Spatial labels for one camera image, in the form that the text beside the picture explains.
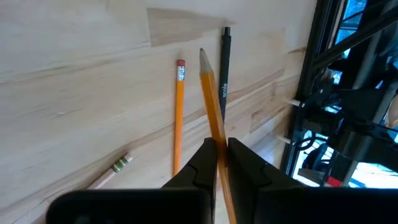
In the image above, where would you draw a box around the black aluminium table frame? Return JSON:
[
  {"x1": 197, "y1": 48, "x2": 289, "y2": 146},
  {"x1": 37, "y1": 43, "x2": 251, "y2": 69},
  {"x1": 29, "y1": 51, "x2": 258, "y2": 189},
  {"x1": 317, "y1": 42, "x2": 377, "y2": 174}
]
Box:
[{"x1": 279, "y1": 0, "x2": 398, "y2": 187}]

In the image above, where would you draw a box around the natural wood pencil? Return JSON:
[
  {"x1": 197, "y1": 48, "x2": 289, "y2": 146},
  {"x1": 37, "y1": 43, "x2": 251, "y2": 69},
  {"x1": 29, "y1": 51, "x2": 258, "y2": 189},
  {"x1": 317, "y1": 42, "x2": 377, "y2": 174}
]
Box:
[{"x1": 86, "y1": 153, "x2": 134, "y2": 190}]

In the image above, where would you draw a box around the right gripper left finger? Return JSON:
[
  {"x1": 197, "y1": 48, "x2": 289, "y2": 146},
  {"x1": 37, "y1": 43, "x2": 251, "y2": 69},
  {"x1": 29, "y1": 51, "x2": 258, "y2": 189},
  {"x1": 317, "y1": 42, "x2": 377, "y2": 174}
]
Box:
[{"x1": 46, "y1": 138, "x2": 218, "y2": 224}]

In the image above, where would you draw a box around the orange pencil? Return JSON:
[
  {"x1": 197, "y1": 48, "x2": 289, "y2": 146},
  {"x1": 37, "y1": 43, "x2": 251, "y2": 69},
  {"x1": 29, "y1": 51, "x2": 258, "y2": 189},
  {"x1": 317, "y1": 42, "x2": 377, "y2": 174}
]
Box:
[
  {"x1": 198, "y1": 47, "x2": 238, "y2": 224},
  {"x1": 173, "y1": 58, "x2": 187, "y2": 177}
]

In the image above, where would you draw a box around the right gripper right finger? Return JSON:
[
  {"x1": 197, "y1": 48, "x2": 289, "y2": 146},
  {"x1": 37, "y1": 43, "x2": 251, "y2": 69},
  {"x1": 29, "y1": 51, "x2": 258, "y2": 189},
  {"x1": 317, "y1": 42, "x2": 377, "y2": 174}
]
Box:
[{"x1": 228, "y1": 138, "x2": 398, "y2": 224}]

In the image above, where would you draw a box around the black pen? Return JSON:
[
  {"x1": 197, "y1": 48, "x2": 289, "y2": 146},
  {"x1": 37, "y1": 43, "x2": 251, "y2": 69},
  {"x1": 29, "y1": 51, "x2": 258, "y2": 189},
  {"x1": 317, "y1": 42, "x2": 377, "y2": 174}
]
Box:
[{"x1": 217, "y1": 26, "x2": 233, "y2": 123}]

